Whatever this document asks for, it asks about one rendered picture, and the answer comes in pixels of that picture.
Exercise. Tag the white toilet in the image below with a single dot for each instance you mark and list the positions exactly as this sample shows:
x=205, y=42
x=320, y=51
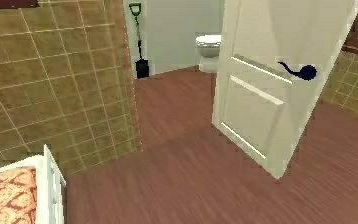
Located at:
x=208, y=46

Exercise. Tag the cream panelled room door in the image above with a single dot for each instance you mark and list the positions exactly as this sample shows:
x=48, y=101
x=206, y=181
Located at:
x=267, y=100

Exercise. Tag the white bed with orange cover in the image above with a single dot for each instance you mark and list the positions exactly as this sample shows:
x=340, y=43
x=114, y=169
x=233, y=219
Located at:
x=13, y=196

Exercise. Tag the dark brown framed picture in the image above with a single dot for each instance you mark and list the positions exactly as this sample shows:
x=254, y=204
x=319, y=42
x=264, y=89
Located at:
x=10, y=2

